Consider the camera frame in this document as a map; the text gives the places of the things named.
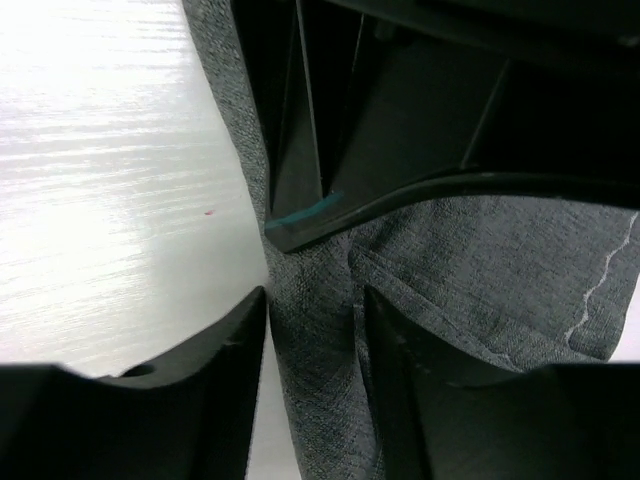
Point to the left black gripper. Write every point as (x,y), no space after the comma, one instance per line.
(406,101)

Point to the grey cloth napkin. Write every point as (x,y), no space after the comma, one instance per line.
(518,282)

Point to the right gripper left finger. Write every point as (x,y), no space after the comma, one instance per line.
(185,414)

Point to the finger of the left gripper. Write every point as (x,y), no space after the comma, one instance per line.
(269,38)

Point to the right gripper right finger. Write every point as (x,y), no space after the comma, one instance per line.
(443,414)

